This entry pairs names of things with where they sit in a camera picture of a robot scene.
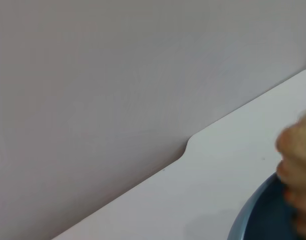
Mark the blue bowl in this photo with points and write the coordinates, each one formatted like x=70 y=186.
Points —
x=268 y=215

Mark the ridged orange bread loaf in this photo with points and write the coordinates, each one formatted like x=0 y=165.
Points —
x=299 y=160

